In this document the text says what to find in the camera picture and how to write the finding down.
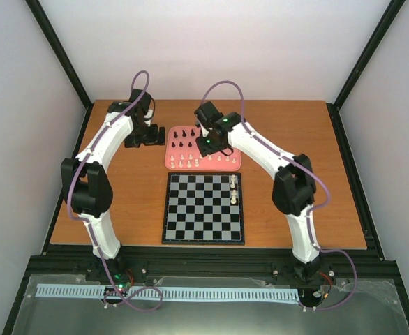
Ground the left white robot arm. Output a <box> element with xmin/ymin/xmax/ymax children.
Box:
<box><xmin>61</xmin><ymin>89</ymin><xmax>165</xmax><ymax>281</ymax></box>

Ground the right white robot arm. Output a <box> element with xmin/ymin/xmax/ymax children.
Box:
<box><xmin>195</xmin><ymin>101</ymin><xmax>320</xmax><ymax>282</ymax></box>

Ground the pink plastic tray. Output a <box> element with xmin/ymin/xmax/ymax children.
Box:
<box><xmin>165</xmin><ymin>126</ymin><xmax>241</xmax><ymax>172</ymax></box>

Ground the black white chessboard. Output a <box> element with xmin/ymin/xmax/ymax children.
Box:
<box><xmin>162</xmin><ymin>172</ymin><xmax>245</xmax><ymax>245</ymax></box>

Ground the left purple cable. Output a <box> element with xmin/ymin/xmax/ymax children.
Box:
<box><xmin>66</xmin><ymin>70</ymin><xmax>164</xmax><ymax>313</ymax></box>

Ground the purple cable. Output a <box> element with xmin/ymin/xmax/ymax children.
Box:
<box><xmin>202</xmin><ymin>80</ymin><xmax>360</xmax><ymax>312</ymax></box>
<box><xmin>66</xmin><ymin>70</ymin><xmax>164</xmax><ymax>313</ymax></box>

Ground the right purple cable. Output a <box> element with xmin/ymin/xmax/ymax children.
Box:
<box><xmin>202</xmin><ymin>80</ymin><xmax>360</xmax><ymax>312</ymax></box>

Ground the black aluminium frame rail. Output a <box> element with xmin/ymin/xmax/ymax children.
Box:
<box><xmin>25</xmin><ymin>245</ymin><xmax>402</xmax><ymax>286</ymax></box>

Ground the light blue slotted cable duct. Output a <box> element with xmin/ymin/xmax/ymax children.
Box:
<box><xmin>35</xmin><ymin>283</ymin><xmax>299</xmax><ymax>304</ymax></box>

